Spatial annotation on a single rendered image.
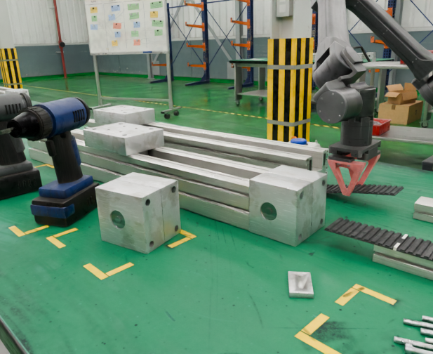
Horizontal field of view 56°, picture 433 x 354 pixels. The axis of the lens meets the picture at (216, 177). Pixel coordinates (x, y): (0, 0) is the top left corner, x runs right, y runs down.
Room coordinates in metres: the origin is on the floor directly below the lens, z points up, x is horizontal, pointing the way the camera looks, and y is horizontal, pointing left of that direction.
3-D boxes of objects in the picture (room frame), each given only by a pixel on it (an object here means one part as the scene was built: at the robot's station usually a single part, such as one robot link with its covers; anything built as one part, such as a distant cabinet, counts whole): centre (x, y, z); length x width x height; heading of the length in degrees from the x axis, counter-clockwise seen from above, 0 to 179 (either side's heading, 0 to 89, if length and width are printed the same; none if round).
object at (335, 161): (0.75, -0.26, 0.84); 0.07 x 0.07 x 0.09; 48
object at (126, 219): (0.64, 0.12, 0.83); 0.11 x 0.10 x 0.10; 148
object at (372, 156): (0.77, -0.28, 0.84); 0.07 x 0.07 x 0.09; 48
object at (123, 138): (0.93, 0.21, 0.87); 0.16 x 0.11 x 0.07; 49
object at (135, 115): (1.24, 0.28, 0.87); 0.16 x 0.11 x 0.07; 49
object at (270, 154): (1.07, 0.09, 0.82); 0.80 x 0.10 x 0.09; 49
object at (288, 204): (0.65, -0.13, 0.83); 0.12 x 0.09 x 0.10; 139
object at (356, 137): (0.76, -0.27, 0.92); 0.10 x 0.07 x 0.07; 138
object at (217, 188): (0.93, 0.21, 0.82); 0.80 x 0.10 x 0.09; 49
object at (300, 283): (0.46, -0.11, 0.78); 0.05 x 0.03 x 0.01; 172
